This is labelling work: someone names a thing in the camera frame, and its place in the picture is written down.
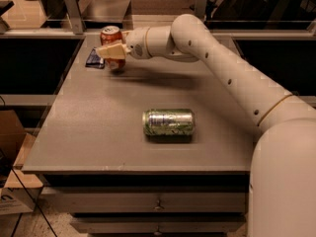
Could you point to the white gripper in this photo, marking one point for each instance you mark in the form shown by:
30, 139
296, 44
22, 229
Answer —
136, 42

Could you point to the orange coke can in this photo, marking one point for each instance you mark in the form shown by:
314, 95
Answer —
110, 34

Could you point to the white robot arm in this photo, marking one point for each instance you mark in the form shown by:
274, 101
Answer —
282, 190

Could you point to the blue rxbar wrapper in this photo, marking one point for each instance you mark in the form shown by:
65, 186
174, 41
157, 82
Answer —
94, 60

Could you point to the green silver can lying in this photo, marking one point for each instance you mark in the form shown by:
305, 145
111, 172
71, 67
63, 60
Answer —
168, 122

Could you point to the grey drawer cabinet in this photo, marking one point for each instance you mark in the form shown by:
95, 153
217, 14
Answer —
101, 167

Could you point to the upper drawer knob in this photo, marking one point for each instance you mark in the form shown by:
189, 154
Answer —
158, 206

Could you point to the drawer knob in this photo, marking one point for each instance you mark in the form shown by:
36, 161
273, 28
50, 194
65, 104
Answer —
158, 206
157, 232

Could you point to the cardboard box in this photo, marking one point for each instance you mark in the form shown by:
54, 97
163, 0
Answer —
19, 192

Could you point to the lower drawer knob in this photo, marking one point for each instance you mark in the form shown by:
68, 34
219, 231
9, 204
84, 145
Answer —
157, 232

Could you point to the left metal bracket post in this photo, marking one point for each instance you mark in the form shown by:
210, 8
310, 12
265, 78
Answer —
74, 15

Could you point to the metal bracket post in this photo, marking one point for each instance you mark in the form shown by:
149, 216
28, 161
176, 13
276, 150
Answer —
74, 15
200, 6

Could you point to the right metal bracket post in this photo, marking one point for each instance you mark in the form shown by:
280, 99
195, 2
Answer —
200, 6

